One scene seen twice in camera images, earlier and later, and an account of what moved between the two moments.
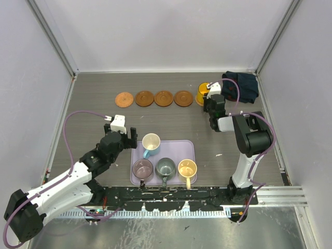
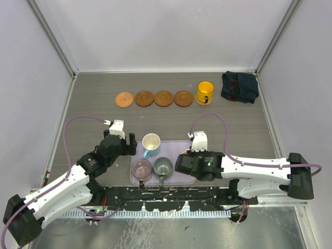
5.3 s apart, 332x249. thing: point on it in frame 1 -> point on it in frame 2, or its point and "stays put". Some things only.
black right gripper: x=205 y=100 -> x=191 y=154
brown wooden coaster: x=163 y=98 stays put
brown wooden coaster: x=183 y=98 stays put
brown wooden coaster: x=144 y=98 stays put
